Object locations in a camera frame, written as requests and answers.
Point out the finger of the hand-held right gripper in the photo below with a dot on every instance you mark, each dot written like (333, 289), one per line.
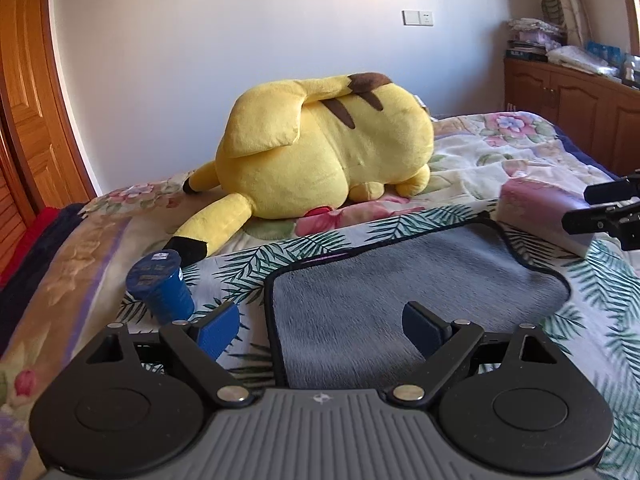
(612, 188)
(590, 221)

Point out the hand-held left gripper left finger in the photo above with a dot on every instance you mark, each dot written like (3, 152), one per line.
(218, 332)

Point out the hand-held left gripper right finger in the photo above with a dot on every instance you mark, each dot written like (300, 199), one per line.
(421, 331)

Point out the green striped vase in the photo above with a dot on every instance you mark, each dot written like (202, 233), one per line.
(553, 10)

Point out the dark book stack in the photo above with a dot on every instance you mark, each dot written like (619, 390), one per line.
(525, 52)

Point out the white wall switch panel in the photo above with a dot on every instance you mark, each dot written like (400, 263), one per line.
(418, 18)

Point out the grey towel with dark trim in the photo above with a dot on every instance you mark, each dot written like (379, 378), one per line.
(410, 280)

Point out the red cloth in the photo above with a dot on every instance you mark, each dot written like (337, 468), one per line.
(25, 240)

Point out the yellow plush toy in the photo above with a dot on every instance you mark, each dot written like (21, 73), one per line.
(325, 155)

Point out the dark navy blanket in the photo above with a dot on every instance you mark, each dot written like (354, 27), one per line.
(35, 265)

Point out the pink box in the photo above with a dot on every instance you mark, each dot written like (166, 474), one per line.
(542, 205)

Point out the blue box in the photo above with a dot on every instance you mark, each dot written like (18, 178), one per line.
(605, 50)

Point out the floral quilt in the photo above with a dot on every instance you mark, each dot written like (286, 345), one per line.
(70, 280)

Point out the wooden wardrobe door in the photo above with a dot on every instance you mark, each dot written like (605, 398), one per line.
(30, 85)

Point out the wooden cabinet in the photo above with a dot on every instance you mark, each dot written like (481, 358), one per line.
(575, 105)

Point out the blue cylindrical can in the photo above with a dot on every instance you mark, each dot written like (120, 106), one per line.
(162, 287)

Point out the stack of folded cloths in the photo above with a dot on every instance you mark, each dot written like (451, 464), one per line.
(537, 29)

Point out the white plastic bag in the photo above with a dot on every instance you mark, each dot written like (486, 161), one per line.
(580, 56)

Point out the leaf-print bed sheet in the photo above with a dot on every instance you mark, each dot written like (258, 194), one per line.
(590, 320)

